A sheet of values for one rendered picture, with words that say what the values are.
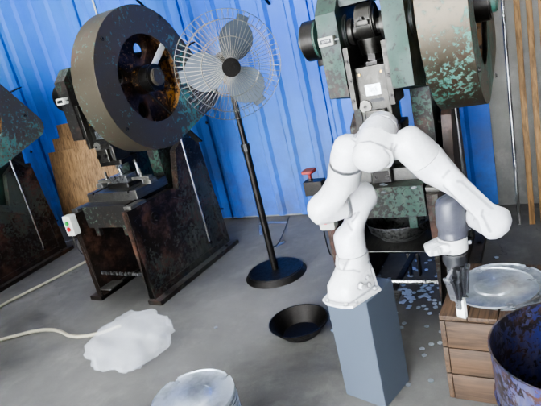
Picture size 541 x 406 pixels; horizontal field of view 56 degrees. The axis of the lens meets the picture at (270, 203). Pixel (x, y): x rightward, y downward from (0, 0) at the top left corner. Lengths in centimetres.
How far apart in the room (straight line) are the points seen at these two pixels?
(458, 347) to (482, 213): 58
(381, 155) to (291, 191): 267
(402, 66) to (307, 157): 180
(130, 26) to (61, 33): 213
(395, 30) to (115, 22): 151
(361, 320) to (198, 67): 162
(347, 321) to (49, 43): 411
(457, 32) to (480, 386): 125
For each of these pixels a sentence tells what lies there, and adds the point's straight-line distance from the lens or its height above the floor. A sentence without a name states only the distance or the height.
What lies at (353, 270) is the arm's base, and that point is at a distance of 183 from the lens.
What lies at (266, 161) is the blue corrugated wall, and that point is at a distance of 413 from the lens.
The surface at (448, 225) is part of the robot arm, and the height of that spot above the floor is 73.
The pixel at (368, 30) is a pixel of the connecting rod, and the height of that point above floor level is 132.
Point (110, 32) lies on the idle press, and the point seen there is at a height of 160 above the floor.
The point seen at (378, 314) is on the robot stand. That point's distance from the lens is 191.
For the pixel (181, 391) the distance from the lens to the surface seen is 189.
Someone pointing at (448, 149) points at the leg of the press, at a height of 67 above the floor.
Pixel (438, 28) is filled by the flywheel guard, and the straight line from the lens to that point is 200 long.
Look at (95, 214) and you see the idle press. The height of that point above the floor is 59.
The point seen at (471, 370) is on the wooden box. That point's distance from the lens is 201.
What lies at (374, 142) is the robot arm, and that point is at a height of 103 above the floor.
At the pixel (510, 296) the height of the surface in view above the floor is 39.
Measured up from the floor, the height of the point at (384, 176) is 68.
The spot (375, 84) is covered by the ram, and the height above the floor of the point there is 109.
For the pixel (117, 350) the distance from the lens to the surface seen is 267.
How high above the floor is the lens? 136
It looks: 17 degrees down
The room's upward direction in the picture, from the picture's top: 13 degrees counter-clockwise
